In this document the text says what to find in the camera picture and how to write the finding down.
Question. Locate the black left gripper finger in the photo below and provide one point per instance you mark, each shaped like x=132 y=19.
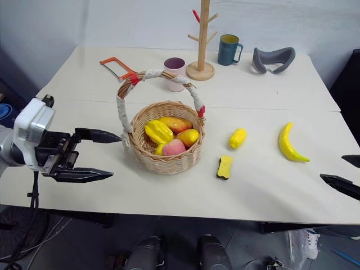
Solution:
x=92 y=135
x=81 y=175

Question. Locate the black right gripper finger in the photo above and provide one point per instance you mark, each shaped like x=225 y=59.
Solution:
x=341 y=187
x=353 y=160

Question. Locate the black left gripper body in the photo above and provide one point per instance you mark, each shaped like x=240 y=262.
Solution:
x=56 y=153

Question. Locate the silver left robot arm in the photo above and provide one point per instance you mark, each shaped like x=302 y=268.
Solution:
x=5 y=152

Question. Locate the yellow lemon in basket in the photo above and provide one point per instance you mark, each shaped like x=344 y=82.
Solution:
x=189 y=137

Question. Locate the blue round object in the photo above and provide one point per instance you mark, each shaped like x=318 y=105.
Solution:
x=5 y=115

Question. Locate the white sneaker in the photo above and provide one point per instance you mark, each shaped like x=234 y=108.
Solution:
x=312 y=243

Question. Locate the yellow starfruit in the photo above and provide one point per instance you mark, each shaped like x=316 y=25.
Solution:
x=159 y=131

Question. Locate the yellow banana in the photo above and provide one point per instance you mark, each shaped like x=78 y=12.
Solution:
x=287 y=143

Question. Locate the orange hacksaw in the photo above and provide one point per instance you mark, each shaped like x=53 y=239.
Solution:
x=116 y=67

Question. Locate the pink peach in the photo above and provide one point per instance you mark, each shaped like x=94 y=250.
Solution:
x=173 y=147

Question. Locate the black round floor base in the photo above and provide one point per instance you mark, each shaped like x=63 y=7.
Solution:
x=19 y=227

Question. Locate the orange mango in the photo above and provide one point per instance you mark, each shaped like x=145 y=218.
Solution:
x=175 y=123

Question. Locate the dark rounded robot foot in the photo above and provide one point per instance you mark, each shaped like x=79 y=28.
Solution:
x=213 y=253
x=146 y=253

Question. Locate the pink cup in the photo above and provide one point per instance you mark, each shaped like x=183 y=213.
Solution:
x=175 y=74

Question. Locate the yellow bumpy lemon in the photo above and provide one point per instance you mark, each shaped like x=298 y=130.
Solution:
x=237 y=138

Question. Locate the yellow black sponge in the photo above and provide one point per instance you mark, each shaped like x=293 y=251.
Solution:
x=224 y=167

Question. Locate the grey eye mask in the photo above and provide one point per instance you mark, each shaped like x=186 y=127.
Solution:
x=271 y=60

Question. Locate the wooden mug tree stand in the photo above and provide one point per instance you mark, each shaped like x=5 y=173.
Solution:
x=203 y=42

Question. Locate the blue mug yellow inside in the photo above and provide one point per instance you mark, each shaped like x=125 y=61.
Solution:
x=228 y=50

